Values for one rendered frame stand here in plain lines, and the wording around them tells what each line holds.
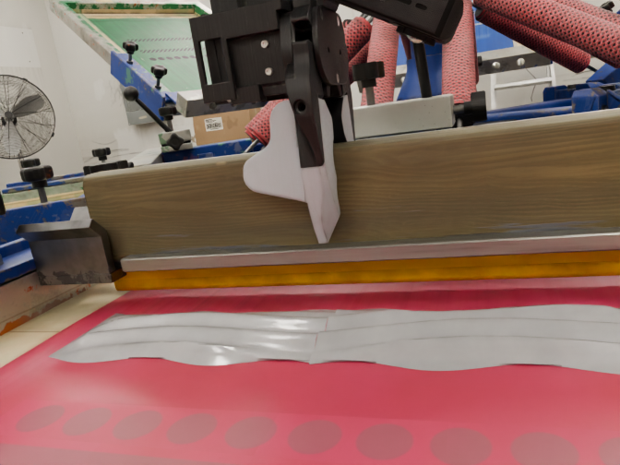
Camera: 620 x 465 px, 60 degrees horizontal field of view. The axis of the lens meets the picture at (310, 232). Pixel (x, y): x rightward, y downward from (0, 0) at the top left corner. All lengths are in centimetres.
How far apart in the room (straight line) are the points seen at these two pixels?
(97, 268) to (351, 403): 25
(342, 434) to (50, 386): 18
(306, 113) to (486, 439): 19
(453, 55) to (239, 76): 57
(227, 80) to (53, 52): 562
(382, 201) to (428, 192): 3
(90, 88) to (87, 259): 534
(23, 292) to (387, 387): 31
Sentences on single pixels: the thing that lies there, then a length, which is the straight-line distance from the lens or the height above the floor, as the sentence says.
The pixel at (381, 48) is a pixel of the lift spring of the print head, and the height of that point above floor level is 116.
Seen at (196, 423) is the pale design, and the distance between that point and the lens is 26.
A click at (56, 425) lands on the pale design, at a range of 30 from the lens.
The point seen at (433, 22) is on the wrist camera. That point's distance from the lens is 34.
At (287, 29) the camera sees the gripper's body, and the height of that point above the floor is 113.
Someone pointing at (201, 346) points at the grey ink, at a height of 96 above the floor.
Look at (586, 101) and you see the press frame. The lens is 97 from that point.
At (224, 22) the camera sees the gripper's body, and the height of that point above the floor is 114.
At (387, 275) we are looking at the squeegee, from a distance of 37.
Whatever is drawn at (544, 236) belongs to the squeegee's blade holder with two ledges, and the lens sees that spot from 34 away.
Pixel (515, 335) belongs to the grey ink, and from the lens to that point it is 30.
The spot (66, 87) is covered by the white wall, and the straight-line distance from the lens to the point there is 594.
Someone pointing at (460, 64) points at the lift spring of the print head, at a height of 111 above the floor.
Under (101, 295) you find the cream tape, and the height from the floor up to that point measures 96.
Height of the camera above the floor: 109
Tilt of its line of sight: 13 degrees down
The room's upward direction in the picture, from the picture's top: 8 degrees counter-clockwise
